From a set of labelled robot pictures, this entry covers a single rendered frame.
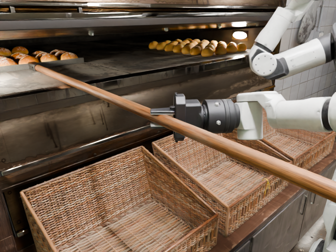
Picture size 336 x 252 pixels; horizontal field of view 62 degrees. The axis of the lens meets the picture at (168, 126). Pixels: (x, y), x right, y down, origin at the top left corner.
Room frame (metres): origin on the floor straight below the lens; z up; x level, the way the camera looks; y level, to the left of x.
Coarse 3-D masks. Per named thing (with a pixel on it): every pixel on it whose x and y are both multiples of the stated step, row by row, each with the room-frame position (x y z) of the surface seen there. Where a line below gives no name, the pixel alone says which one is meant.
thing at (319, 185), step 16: (64, 80) 1.07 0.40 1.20; (96, 96) 0.89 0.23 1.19; (112, 96) 0.82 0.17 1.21; (144, 112) 0.69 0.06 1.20; (176, 128) 0.60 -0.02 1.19; (192, 128) 0.57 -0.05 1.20; (208, 144) 0.53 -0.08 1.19; (224, 144) 0.50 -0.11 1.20; (240, 144) 0.49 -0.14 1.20; (240, 160) 0.47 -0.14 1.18; (256, 160) 0.44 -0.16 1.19; (272, 160) 0.43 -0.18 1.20; (288, 176) 0.40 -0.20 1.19; (304, 176) 0.38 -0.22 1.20; (320, 176) 0.38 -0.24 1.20; (320, 192) 0.36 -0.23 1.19
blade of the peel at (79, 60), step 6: (54, 60) 1.48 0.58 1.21; (60, 60) 1.50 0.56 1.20; (66, 60) 1.52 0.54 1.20; (72, 60) 1.54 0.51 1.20; (78, 60) 1.56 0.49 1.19; (0, 66) 1.31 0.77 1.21; (6, 66) 1.33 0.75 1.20; (12, 66) 1.34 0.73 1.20; (18, 66) 1.36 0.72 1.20; (24, 66) 1.38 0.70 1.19; (48, 66) 1.45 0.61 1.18
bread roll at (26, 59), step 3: (24, 57) 1.41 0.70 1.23; (27, 57) 1.41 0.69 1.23; (30, 57) 1.42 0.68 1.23; (33, 57) 1.43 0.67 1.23; (21, 60) 1.40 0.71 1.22; (24, 60) 1.40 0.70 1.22; (27, 60) 1.40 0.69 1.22; (30, 60) 1.41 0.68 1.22; (33, 60) 1.42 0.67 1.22; (36, 60) 1.43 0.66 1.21; (18, 63) 1.40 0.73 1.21; (21, 63) 1.39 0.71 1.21; (24, 63) 1.39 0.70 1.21
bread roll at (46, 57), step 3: (45, 54) 1.49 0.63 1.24; (48, 54) 1.49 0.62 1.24; (51, 54) 1.50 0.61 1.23; (42, 57) 1.47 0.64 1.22; (45, 57) 1.47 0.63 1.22; (48, 57) 1.48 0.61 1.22; (51, 57) 1.49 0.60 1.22; (54, 57) 1.50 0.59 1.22; (57, 57) 1.52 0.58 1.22; (39, 60) 1.47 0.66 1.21; (42, 60) 1.46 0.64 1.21; (45, 60) 1.46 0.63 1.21; (48, 60) 1.47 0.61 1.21; (51, 60) 1.48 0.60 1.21
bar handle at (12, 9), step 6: (0, 6) 0.82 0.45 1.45; (6, 6) 0.83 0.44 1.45; (12, 6) 0.84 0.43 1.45; (18, 6) 0.85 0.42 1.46; (24, 6) 0.86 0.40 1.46; (30, 6) 0.88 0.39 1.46; (36, 6) 0.89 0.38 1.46; (42, 6) 0.90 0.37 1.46; (48, 6) 0.91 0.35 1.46; (54, 6) 0.92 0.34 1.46; (60, 6) 0.93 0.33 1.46; (66, 6) 0.95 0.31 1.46; (72, 6) 0.96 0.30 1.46; (78, 6) 0.97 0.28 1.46; (84, 6) 0.99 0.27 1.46
